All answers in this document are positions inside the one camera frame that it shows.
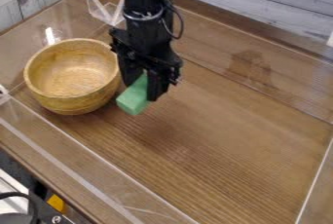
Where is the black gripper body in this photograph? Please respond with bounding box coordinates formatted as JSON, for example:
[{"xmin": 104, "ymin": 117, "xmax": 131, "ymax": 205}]
[{"xmin": 110, "ymin": 10, "xmax": 183, "ymax": 85}]

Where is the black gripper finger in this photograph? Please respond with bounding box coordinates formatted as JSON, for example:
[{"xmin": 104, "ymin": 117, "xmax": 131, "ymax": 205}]
[
  {"xmin": 118, "ymin": 56, "xmax": 143, "ymax": 87},
  {"xmin": 147, "ymin": 69, "xmax": 169, "ymax": 101}
]

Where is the green rectangular block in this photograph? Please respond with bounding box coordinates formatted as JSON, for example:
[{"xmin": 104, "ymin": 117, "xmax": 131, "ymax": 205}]
[{"xmin": 116, "ymin": 74, "xmax": 149, "ymax": 115}]

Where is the brown wooden bowl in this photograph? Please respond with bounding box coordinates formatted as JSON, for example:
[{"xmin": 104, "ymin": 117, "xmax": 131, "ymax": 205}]
[{"xmin": 24, "ymin": 38, "xmax": 120, "ymax": 115}]

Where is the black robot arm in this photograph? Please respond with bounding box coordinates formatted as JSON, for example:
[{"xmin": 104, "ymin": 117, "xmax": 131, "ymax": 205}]
[{"xmin": 109, "ymin": 0, "xmax": 184, "ymax": 101}]

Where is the black device with yellow label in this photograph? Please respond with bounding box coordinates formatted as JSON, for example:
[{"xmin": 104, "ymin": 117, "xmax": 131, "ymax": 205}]
[{"xmin": 28, "ymin": 184, "xmax": 93, "ymax": 224}]

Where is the clear acrylic corner bracket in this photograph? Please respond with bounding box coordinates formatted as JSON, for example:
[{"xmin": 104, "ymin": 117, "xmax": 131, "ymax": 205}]
[
  {"xmin": 0, "ymin": 84, "xmax": 10, "ymax": 106},
  {"xmin": 85, "ymin": 0, "xmax": 124, "ymax": 26}
]

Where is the clear acrylic left corner bracket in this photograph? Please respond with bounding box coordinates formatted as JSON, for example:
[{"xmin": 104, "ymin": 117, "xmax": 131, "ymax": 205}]
[{"xmin": 0, "ymin": 84, "xmax": 10, "ymax": 106}]

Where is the black cable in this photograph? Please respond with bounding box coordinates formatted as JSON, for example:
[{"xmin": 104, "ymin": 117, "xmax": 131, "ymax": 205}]
[{"xmin": 0, "ymin": 191, "xmax": 40, "ymax": 224}]

